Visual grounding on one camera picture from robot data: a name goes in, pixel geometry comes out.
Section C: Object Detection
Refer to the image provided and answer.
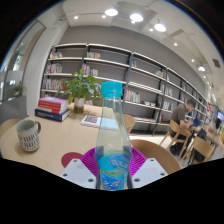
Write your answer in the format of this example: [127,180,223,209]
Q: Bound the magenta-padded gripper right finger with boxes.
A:
[128,147,169,190]

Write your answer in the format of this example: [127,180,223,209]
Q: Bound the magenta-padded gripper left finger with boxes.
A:
[59,147,101,190]

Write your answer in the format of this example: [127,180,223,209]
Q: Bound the clear bottle with blue cap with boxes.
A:
[94,80,134,192]

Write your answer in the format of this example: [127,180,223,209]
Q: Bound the flat round red coaster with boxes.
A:
[60,151,84,169]

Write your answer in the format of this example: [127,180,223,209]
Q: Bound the white magazine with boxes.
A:
[80,114,103,129]

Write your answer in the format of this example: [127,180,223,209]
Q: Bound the group of wooden chairs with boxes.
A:
[159,119,224,166]

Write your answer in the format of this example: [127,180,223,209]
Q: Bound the patterned ceramic mug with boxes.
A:
[15,119,42,153]

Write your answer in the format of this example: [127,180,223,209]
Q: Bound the dark blue book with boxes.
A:
[34,108,71,123]

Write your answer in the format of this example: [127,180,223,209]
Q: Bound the person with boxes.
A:
[169,98,197,158]

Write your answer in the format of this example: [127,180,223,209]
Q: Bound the red book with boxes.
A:
[37,102,67,116]

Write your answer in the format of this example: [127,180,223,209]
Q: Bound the pink book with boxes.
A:
[38,96,69,108]

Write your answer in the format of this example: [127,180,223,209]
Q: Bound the green potted plant in vase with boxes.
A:
[58,68,103,114]

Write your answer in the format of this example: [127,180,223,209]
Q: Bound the small potted plant by window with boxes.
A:
[11,81,26,98]

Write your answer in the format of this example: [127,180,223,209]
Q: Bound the grey shelf unit with books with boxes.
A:
[39,42,218,134]

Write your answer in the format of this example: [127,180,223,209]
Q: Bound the ceiling lights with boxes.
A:
[73,7,208,73]

